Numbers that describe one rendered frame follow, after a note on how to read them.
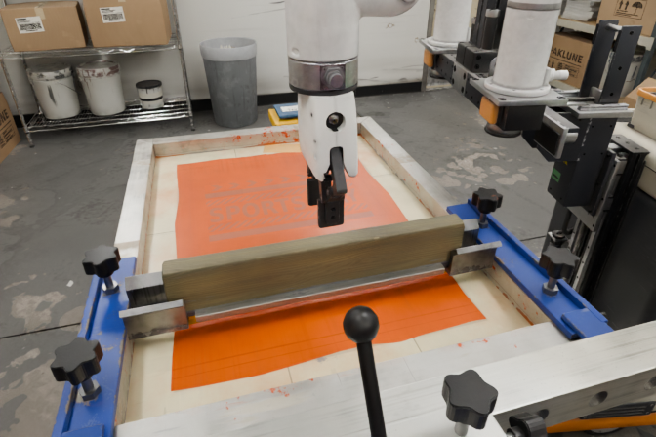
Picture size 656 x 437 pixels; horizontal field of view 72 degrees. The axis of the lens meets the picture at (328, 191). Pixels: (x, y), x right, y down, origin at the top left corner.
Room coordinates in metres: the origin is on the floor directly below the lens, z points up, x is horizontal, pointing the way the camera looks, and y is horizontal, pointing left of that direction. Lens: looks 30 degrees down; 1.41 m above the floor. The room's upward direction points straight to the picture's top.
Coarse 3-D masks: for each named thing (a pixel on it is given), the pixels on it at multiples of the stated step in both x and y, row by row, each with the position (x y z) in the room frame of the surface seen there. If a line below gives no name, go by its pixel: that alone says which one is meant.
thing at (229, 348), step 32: (224, 160) 0.94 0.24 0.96; (256, 160) 0.94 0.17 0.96; (192, 192) 0.79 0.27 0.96; (192, 224) 0.67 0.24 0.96; (192, 256) 0.58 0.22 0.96; (224, 320) 0.44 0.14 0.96; (256, 320) 0.44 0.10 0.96; (288, 320) 0.44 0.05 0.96; (320, 320) 0.44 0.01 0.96; (192, 352) 0.39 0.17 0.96; (224, 352) 0.39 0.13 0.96; (256, 352) 0.39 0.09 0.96; (288, 352) 0.39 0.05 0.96; (320, 352) 0.39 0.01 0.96; (192, 384) 0.34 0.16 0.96
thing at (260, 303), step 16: (400, 272) 0.49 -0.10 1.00; (416, 272) 0.49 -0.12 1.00; (432, 272) 0.50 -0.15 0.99; (320, 288) 0.46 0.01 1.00; (336, 288) 0.46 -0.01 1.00; (352, 288) 0.46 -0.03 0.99; (368, 288) 0.47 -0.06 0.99; (224, 304) 0.43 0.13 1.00; (240, 304) 0.43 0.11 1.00; (256, 304) 0.43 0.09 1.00; (272, 304) 0.43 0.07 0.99
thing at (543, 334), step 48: (144, 144) 0.95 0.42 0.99; (192, 144) 0.98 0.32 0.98; (240, 144) 1.01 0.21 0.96; (384, 144) 0.95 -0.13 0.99; (144, 192) 0.73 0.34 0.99; (432, 192) 0.73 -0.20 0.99; (144, 240) 0.62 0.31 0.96; (528, 336) 0.38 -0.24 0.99; (288, 384) 0.32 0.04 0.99; (336, 384) 0.31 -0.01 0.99; (384, 384) 0.31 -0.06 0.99; (144, 432) 0.26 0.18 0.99; (192, 432) 0.26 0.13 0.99
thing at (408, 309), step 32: (288, 160) 0.94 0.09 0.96; (384, 192) 0.79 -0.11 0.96; (352, 224) 0.67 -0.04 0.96; (384, 224) 0.67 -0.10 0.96; (384, 288) 0.51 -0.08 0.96; (416, 288) 0.51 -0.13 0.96; (448, 288) 0.51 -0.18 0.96; (384, 320) 0.44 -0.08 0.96; (416, 320) 0.44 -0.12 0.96; (448, 320) 0.44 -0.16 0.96
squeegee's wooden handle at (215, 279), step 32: (416, 224) 0.52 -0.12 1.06; (448, 224) 0.52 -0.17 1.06; (224, 256) 0.45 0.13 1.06; (256, 256) 0.45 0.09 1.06; (288, 256) 0.45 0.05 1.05; (320, 256) 0.47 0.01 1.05; (352, 256) 0.48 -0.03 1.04; (384, 256) 0.49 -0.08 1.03; (416, 256) 0.50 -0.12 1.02; (448, 256) 0.52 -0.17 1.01; (192, 288) 0.42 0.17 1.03; (224, 288) 0.43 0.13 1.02; (256, 288) 0.44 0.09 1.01; (288, 288) 0.45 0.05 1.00
